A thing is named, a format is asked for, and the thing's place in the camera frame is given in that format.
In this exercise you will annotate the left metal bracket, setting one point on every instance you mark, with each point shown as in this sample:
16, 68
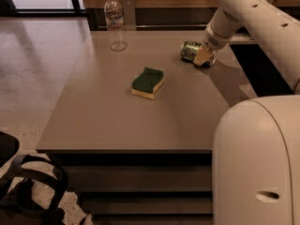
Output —
130, 14

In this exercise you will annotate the black backpack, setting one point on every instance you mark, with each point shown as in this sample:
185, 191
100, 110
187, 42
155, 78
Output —
16, 204

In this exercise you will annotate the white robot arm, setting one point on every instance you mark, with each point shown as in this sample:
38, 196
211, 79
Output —
256, 149

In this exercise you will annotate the grey drawer cabinet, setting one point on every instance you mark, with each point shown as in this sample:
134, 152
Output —
138, 161

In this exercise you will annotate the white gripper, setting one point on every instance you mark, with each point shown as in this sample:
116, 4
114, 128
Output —
215, 42

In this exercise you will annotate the green soda can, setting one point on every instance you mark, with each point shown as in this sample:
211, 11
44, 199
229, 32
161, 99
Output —
189, 50

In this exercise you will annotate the clear plastic water bottle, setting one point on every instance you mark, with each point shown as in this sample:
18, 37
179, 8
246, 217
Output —
115, 24

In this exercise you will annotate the green and yellow sponge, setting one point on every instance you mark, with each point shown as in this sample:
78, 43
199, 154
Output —
147, 83

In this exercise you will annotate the black chair seat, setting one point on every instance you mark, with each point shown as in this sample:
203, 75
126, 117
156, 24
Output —
9, 146

